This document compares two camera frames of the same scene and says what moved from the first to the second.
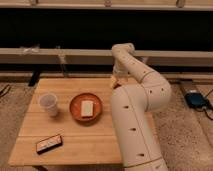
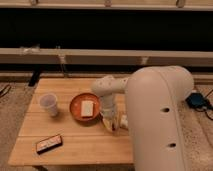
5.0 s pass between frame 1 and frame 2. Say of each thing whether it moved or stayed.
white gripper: moved
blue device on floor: stayed
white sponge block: stayed
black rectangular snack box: stayed
